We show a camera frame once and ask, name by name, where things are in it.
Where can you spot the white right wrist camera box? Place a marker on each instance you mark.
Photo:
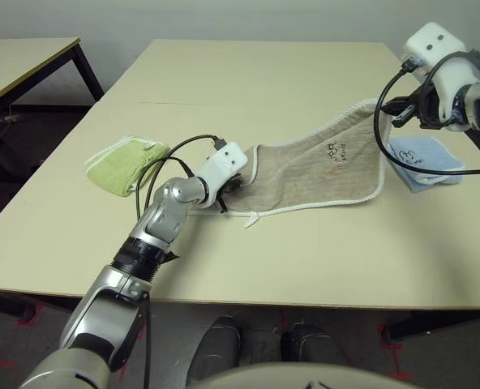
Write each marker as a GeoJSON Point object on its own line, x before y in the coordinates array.
{"type": "Point", "coordinates": [430, 44]}

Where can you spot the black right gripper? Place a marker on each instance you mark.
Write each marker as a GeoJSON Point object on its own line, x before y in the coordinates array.
{"type": "Point", "coordinates": [424, 111]}

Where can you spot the folded green towel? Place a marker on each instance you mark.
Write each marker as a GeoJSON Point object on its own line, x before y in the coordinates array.
{"type": "Point", "coordinates": [118, 166]}

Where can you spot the dark robot right foot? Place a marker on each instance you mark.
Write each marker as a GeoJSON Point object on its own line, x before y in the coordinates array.
{"type": "Point", "coordinates": [309, 342]}

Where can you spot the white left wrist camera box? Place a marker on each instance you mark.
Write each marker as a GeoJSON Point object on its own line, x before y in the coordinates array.
{"type": "Point", "coordinates": [228, 160]}

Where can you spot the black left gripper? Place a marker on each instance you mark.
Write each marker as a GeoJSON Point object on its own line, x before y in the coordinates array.
{"type": "Point", "coordinates": [234, 181]}

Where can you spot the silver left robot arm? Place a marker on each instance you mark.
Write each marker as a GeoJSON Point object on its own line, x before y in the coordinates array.
{"type": "Point", "coordinates": [159, 219]}

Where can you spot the dark robot left foot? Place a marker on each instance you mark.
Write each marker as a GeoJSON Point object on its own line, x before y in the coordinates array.
{"type": "Point", "coordinates": [217, 344]}

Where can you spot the side table with black frame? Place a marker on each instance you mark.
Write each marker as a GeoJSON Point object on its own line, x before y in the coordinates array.
{"type": "Point", "coordinates": [21, 61]}

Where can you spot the folded blue towel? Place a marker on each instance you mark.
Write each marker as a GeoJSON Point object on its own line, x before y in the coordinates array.
{"type": "Point", "coordinates": [434, 158]}

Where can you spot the beige towel with white trim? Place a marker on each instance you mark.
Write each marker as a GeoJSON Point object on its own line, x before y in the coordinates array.
{"type": "Point", "coordinates": [305, 174]}

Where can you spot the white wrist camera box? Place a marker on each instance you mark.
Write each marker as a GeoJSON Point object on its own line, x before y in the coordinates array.
{"type": "Point", "coordinates": [430, 44]}
{"type": "Point", "coordinates": [228, 160]}

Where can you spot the dark robot foot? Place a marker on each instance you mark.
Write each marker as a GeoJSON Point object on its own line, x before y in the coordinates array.
{"type": "Point", "coordinates": [217, 344]}
{"type": "Point", "coordinates": [309, 342]}

